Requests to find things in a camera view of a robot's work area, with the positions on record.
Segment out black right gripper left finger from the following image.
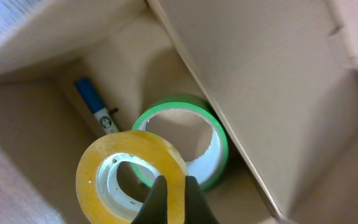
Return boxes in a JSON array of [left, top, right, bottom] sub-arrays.
[[131, 175, 168, 224]]

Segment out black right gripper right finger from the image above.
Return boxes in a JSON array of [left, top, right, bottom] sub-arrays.
[[184, 175, 219, 224]]

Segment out green tape roll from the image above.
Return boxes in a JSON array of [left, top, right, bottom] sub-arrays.
[[132, 94, 229, 191]]

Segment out small yellow tape roll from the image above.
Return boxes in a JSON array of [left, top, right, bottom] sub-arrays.
[[76, 130, 188, 224]]

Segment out blue whiteboard marker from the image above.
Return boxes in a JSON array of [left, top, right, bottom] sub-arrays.
[[74, 78, 119, 134]]

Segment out open cardboard box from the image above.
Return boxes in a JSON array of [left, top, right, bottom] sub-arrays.
[[0, 1, 358, 223]]

